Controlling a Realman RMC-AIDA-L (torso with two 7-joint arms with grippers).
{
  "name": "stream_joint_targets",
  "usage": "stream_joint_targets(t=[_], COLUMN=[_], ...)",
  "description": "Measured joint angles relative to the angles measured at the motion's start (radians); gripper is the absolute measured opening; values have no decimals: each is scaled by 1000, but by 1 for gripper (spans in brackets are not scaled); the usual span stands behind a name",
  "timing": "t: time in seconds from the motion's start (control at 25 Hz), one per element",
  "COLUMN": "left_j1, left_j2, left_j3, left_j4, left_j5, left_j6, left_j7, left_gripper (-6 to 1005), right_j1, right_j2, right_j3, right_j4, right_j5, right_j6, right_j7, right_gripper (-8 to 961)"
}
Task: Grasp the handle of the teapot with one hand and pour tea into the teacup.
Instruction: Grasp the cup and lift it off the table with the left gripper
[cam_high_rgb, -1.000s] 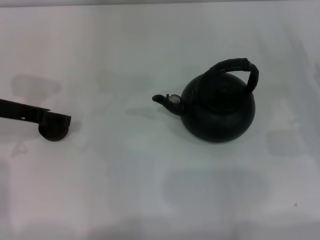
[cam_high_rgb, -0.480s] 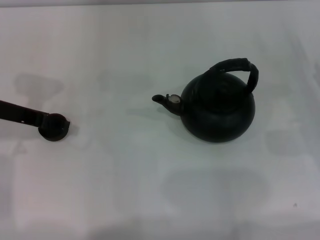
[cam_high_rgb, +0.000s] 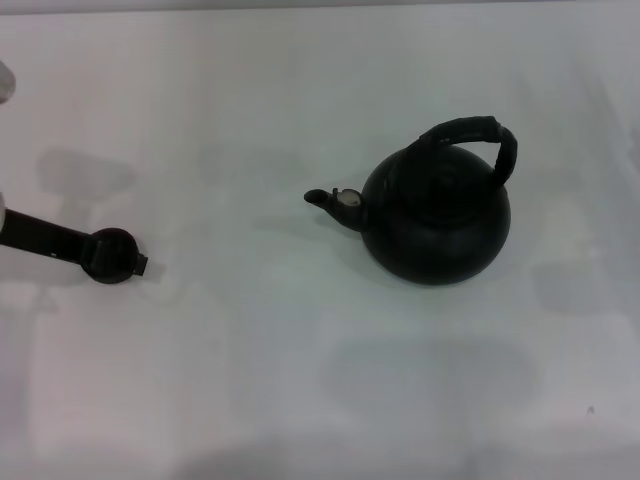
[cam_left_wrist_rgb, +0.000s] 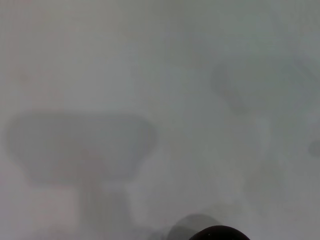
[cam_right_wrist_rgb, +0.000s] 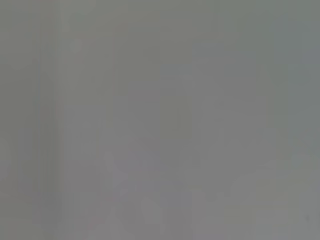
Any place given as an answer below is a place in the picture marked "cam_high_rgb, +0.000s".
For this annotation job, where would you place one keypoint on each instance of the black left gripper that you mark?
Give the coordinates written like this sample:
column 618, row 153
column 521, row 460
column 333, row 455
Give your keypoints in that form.
column 45, row 235

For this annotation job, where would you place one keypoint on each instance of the dark brown teacup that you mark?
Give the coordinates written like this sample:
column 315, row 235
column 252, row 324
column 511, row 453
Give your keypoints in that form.
column 125, row 245

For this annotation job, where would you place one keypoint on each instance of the black round teapot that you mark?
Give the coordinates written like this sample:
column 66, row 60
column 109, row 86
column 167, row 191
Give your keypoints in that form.
column 435, row 230

